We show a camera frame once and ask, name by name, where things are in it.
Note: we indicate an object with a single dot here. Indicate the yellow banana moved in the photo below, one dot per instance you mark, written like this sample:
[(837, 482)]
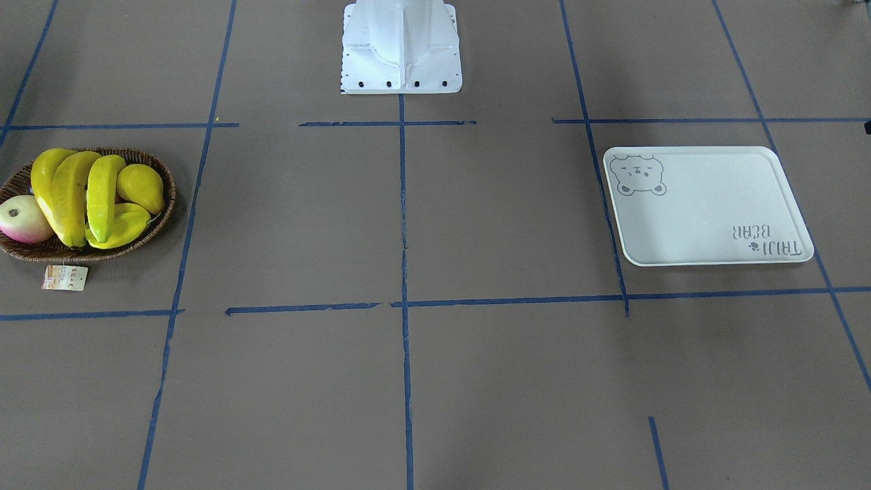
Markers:
[(100, 195), (68, 197)]

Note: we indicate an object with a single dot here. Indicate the brown wicker basket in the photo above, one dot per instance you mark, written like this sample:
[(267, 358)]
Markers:
[(53, 251)]

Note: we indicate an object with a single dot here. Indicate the white rectangular bear tray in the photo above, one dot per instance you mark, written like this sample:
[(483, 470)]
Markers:
[(705, 205)]

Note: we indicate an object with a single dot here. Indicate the yellow pear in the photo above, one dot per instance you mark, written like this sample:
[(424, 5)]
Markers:
[(141, 184)]

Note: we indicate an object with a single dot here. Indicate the yellow starfruit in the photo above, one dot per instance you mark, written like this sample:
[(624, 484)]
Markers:
[(129, 222)]

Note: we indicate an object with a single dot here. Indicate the paper price tag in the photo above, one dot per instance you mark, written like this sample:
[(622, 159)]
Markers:
[(65, 278)]

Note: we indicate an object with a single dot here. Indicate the pink green apple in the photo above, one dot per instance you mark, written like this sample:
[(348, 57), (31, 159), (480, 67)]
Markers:
[(23, 220)]

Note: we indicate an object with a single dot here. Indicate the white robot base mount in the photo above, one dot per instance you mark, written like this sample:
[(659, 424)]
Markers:
[(400, 47)]

